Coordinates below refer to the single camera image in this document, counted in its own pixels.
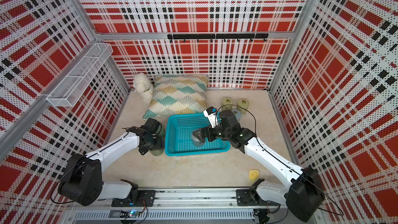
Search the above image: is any clear wire wall shelf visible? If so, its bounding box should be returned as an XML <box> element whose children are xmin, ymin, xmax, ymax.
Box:
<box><xmin>46</xmin><ymin>43</ymin><xmax>113</xmax><ymax>107</ymax></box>

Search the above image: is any teal plastic basket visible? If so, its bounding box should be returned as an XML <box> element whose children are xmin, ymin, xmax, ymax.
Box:
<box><xmin>164</xmin><ymin>113</ymin><xmax>231</xmax><ymax>157</ymax></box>

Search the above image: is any pale yellow tea canister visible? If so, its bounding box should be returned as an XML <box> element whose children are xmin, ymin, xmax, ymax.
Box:
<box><xmin>237</xmin><ymin>99</ymin><xmax>249</xmax><ymax>115</ymax></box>

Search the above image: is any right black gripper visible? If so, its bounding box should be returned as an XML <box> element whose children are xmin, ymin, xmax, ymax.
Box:
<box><xmin>193</xmin><ymin>124</ymin><xmax>231</xmax><ymax>143</ymax></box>

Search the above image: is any yellow sponge toy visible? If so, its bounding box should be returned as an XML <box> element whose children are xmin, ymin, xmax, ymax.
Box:
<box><xmin>248</xmin><ymin>169</ymin><xmax>260</xmax><ymax>181</ymax></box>

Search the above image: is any blue-grey tea canister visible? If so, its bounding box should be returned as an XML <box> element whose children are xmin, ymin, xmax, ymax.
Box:
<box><xmin>192</xmin><ymin>137</ymin><xmax>205</xmax><ymax>147</ymax></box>

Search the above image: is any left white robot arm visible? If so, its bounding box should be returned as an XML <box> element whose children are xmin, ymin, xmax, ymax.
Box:
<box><xmin>57</xmin><ymin>118</ymin><xmax>165</xmax><ymax>206</ymax></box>

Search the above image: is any fan-patterned cushion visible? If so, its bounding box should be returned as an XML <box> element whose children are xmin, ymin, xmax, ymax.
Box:
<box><xmin>143</xmin><ymin>74</ymin><xmax>209</xmax><ymax>120</ymax></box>

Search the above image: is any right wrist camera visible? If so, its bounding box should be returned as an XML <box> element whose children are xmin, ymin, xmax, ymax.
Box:
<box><xmin>203</xmin><ymin>106</ymin><xmax>219</xmax><ymax>128</ymax></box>

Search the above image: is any black wall hook rail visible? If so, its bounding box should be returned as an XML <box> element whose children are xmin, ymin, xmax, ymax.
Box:
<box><xmin>167</xmin><ymin>33</ymin><xmax>269</xmax><ymax>41</ymax></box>

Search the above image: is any olive green tea canister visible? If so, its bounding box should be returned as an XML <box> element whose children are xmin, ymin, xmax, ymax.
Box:
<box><xmin>150</xmin><ymin>148</ymin><xmax>164</xmax><ymax>156</ymax></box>

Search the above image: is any dark green tea canister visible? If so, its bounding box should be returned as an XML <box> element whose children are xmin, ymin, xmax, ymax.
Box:
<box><xmin>157</xmin><ymin>123</ymin><xmax>166</xmax><ymax>138</ymax></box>

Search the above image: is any green circuit board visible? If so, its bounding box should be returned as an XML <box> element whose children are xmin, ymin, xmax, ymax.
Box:
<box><xmin>119</xmin><ymin>211</ymin><xmax>141</xmax><ymax>219</ymax></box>

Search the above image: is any metal base rail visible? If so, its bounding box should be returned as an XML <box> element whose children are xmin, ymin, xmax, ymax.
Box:
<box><xmin>61</xmin><ymin>187</ymin><xmax>300</xmax><ymax>224</ymax></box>

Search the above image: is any yellow-green tea canister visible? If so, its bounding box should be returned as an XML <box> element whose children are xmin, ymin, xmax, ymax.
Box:
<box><xmin>221</xmin><ymin>97</ymin><xmax>233</xmax><ymax>111</ymax></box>

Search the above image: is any light blue tea canister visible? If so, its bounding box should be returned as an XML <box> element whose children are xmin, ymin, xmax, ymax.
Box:
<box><xmin>232</xmin><ymin>109</ymin><xmax>241</xmax><ymax>122</ymax></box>

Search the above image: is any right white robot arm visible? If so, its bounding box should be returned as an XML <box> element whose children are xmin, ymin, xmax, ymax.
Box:
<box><xmin>192</xmin><ymin>107</ymin><xmax>325</xmax><ymax>222</ymax></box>

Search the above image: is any white plush toy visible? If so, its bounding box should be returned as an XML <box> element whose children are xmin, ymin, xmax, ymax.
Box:
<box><xmin>133</xmin><ymin>73</ymin><xmax>154</xmax><ymax>104</ymax></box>

